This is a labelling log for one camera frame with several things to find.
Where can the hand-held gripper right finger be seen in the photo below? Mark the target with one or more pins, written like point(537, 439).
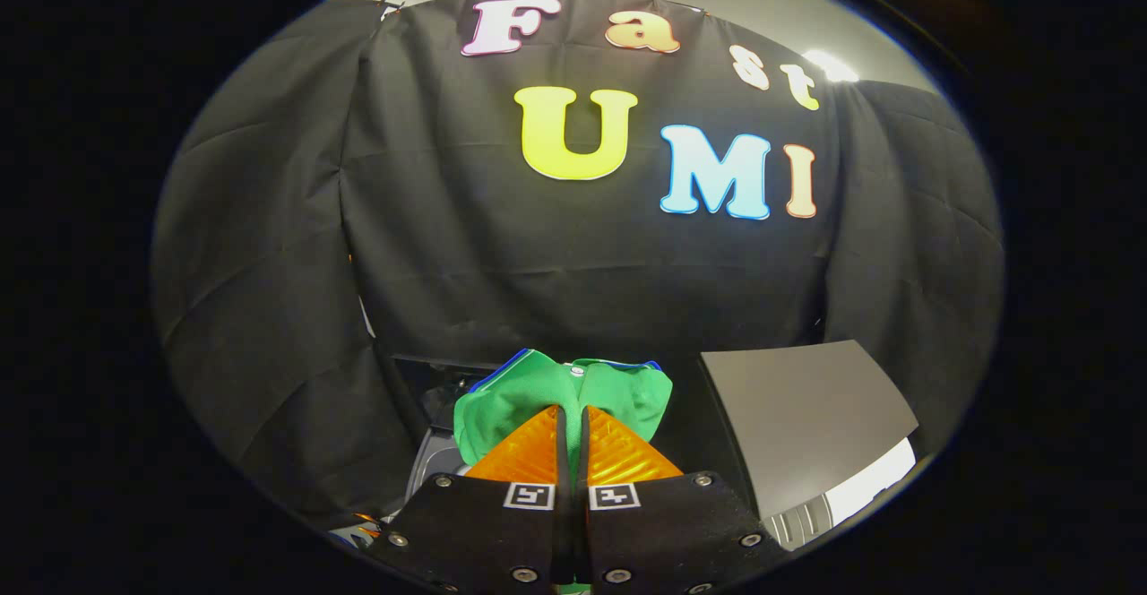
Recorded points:
point(672, 532)

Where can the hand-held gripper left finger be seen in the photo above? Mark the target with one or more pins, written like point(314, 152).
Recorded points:
point(475, 532)

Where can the green polo shirt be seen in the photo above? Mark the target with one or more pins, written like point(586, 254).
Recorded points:
point(520, 398)

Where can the black backdrop cloth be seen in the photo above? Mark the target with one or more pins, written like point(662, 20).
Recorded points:
point(538, 272)

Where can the ceiling light panel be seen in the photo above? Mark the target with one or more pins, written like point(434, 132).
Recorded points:
point(829, 66)

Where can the beige cabinet with black frame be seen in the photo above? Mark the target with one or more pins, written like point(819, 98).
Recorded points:
point(806, 416)

